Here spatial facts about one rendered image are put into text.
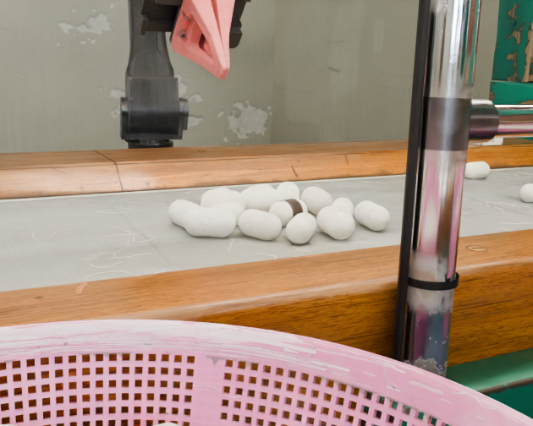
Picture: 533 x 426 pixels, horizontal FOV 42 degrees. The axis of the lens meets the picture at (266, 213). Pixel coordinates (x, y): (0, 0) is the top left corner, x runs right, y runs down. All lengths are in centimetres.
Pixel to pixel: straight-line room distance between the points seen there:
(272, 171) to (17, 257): 33
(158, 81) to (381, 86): 154
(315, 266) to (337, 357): 11
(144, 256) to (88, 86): 218
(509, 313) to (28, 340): 25
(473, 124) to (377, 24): 212
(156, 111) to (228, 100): 193
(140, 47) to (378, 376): 77
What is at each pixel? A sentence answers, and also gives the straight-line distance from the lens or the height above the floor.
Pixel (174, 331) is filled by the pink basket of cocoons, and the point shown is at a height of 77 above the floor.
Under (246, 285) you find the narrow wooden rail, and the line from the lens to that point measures 31.
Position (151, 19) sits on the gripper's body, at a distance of 69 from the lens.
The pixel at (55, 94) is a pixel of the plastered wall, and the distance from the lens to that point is 258.
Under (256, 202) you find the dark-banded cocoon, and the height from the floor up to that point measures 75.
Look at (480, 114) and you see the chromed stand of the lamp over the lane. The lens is 31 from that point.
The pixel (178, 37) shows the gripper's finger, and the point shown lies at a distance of 67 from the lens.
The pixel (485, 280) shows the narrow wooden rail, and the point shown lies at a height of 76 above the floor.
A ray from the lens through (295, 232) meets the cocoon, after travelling 47.
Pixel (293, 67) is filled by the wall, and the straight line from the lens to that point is 283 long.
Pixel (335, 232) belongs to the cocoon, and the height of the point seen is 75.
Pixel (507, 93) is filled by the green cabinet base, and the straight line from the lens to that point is 105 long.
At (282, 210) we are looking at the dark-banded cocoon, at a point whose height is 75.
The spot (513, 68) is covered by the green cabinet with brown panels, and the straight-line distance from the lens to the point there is 105.
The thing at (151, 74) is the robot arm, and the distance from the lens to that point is 94.
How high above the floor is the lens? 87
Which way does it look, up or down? 13 degrees down
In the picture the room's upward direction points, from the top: 2 degrees clockwise
